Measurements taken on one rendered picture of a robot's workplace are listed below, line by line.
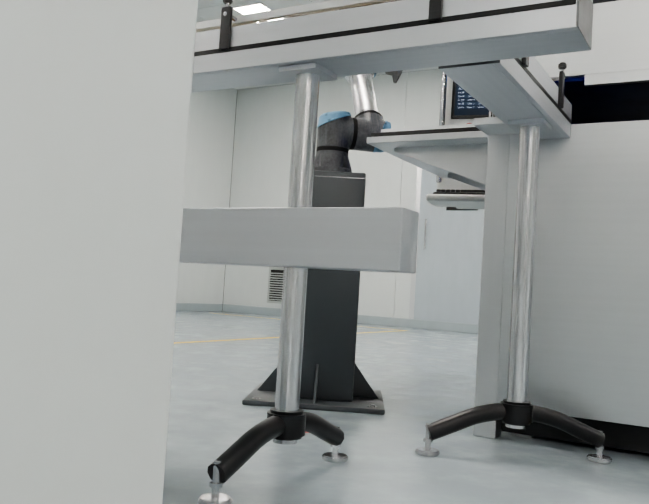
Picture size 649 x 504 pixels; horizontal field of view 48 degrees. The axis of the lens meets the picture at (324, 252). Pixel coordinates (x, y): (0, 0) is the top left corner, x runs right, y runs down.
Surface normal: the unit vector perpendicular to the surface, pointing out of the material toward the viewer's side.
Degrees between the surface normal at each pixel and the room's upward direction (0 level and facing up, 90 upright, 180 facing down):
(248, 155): 90
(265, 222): 90
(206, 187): 90
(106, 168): 90
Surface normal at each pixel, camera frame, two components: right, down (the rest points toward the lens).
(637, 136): -0.50, -0.07
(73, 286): 0.87, 0.03
